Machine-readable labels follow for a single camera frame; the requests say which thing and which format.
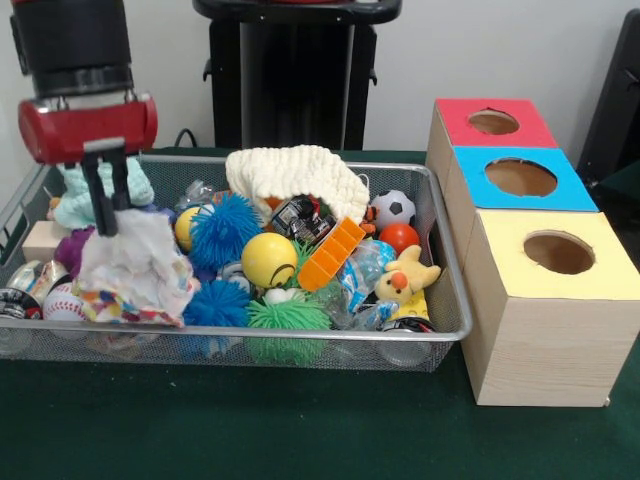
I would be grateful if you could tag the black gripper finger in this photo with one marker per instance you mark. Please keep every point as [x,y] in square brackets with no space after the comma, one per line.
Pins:
[122,180]
[100,200]

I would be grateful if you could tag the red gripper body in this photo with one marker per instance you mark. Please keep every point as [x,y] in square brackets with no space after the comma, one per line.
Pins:
[65,130]

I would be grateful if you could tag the mint knitted cloth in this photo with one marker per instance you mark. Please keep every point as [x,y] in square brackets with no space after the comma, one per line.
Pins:
[75,200]

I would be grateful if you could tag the white paper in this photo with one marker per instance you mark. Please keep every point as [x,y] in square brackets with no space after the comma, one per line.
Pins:
[135,270]

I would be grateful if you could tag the cream knitted cloth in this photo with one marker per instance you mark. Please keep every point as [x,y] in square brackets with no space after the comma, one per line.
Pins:
[300,172]

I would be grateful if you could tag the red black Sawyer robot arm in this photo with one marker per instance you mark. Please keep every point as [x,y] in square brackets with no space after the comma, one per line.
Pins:
[75,45]

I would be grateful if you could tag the shallow mesh bin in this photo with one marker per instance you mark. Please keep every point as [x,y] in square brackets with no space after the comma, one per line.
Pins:
[300,350]

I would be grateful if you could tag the wooden box with three holes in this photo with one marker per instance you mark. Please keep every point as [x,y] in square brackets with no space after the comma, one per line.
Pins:
[545,350]

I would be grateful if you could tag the white baseball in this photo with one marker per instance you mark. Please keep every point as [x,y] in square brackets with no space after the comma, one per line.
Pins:
[60,305]

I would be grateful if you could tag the blue spiky ball with eyes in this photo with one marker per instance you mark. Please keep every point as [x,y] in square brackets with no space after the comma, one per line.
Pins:
[225,232]

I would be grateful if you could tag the yellow ball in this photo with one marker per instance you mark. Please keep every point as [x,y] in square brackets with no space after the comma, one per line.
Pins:
[267,257]

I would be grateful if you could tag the green spiky ball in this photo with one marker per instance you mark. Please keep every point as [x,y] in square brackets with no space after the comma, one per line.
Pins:
[285,317]

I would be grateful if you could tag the orange plastic brick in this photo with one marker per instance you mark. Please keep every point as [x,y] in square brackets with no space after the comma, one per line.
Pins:
[330,255]

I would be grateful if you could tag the black white soccer ball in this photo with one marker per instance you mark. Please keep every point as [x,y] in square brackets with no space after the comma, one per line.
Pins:
[394,210]

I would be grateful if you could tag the dark green tablecloth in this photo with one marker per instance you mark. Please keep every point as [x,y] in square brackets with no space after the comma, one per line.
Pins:
[250,430]

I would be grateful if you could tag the yellow plush toy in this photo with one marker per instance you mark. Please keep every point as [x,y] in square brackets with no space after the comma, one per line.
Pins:
[405,280]

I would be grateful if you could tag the green covered side table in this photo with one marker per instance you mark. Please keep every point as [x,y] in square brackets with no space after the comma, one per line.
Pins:
[625,185]

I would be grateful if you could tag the black chair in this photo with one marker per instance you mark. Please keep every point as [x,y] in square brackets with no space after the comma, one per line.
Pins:
[620,100]

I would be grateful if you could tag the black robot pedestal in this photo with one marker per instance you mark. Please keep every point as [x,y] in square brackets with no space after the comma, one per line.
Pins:
[300,75]

